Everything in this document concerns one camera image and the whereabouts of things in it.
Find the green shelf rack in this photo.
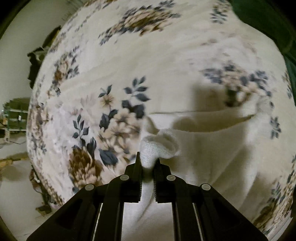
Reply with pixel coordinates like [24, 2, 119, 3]
[1, 97, 30, 132]

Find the dark clothes pile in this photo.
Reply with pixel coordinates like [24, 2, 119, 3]
[27, 26, 61, 89]

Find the floral cream blanket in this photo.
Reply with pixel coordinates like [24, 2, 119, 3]
[27, 1, 295, 240]

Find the dark green garment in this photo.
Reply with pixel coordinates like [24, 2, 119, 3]
[227, 0, 296, 79]

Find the white knit garment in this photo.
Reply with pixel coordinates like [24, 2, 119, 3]
[122, 94, 272, 240]

